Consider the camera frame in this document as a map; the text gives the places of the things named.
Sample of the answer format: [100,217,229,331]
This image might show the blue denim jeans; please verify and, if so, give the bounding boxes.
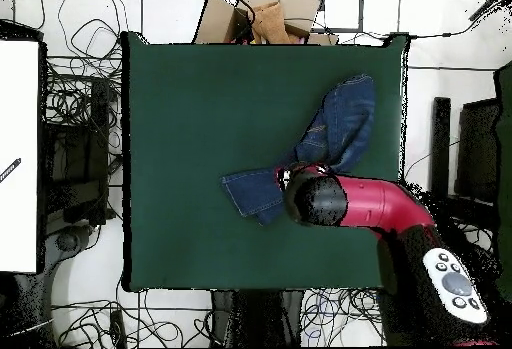
[219,73,377,227]

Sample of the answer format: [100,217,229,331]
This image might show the black flat panel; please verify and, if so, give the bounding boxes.
[455,98,501,206]

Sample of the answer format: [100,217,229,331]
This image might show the dark green table cloth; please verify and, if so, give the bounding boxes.
[120,30,411,294]

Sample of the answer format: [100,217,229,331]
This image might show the tan cloth in box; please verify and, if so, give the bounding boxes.
[250,1,291,45]

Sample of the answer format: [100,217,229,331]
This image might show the brown cardboard box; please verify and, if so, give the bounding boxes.
[192,0,340,46]

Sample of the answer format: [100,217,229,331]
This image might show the black equipment rack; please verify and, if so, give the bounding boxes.
[39,76,111,226]

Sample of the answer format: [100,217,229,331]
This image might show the dark green cloth sheet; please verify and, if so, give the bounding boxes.
[494,60,512,302]

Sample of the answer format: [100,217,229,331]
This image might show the black power strip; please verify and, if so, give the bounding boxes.
[109,309,128,348]

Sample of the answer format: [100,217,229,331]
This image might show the white board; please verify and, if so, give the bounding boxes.
[0,39,40,274]

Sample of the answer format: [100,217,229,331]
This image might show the black strip with white print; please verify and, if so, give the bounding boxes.
[0,157,22,184]

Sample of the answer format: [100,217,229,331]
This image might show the black cable tangle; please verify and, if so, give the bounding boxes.
[299,286,386,346]
[51,298,213,348]
[39,0,125,126]

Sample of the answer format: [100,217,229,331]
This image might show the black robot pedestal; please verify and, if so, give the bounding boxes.
[209,289,305,348]

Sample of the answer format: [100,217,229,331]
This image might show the black upright post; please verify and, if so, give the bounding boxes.
[430,96,452,197]

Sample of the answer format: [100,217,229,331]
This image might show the dark metal frame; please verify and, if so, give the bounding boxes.
[305,0,365,34]

